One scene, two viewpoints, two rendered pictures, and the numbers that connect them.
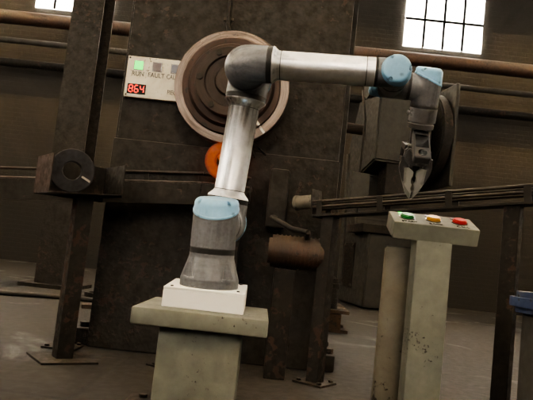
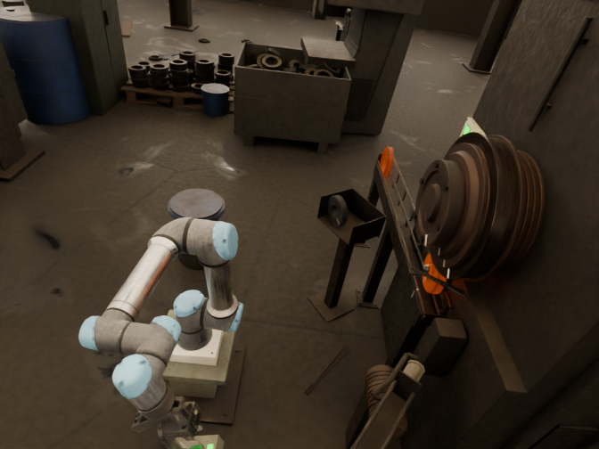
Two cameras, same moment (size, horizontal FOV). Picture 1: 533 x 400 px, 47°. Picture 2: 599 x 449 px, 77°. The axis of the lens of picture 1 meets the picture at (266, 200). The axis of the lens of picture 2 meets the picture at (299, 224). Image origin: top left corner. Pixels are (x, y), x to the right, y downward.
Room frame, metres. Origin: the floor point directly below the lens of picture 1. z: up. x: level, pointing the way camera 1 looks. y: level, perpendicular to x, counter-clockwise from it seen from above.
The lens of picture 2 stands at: (1.92, -0.82, 1.77)
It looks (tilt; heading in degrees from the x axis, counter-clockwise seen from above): 38 degrees down; 87
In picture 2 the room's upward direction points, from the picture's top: 9 degrees clockwise
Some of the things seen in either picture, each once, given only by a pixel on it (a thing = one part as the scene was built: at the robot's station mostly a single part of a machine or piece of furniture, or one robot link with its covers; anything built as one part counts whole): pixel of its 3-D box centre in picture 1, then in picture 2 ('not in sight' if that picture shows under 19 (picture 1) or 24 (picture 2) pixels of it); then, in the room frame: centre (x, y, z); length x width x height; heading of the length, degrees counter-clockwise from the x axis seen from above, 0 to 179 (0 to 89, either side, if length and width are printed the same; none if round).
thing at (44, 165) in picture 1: (69, 258); (339, 258); (2.25, 0.69, 0.36); 0.26 x 0.20 x 0.72; 124
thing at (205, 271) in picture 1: (210, 267); (192, 328); (1.61, 0.12, 0.40); 0.15 x 0.15 x 0.10
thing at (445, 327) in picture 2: (277, 199); (439, 348); (2.51, -0.04, 0.68); 0.11 x 0.08 x 0.24; 179
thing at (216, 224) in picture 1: (215, 221); (192, 309); (1.61, 0.13, 0.52); 0.13 x 0.12 x 0.14; 174
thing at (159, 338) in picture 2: (390, 82); (152, 341); (1.65, -0.30, 0.95); 0.11 x 0.11 x 0.08; 84
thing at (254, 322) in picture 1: (205, 315); (195, 345); (1.61, 0.12, 0.28); 0.32 x 0.32 x 0.04; 0
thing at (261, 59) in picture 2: not in sight; (290, 95); (1.85, 2.95, 0.39); 1.03 x 0.83 x 0.79; 3
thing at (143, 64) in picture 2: not in sight; (184, 75); (0.61, 3.61, 0.22); 1.20 x 0.81 x 0.44; 4
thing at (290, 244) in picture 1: (291, 306); (372, 425); (2.36, -0.14, 0.27); 0.22 x 0.13 x 0.53; 89
